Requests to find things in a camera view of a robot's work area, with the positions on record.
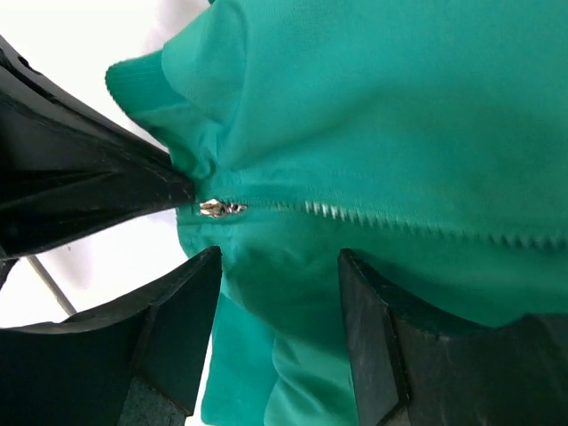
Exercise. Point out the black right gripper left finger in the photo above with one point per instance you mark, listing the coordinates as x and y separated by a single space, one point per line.
136 360

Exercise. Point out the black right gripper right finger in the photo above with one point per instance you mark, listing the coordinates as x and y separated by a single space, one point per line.
414 364

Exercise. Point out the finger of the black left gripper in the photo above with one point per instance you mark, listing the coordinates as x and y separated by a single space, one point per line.
43 210
43 127

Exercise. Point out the green zip-up jacket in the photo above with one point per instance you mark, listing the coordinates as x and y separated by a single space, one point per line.
430 137

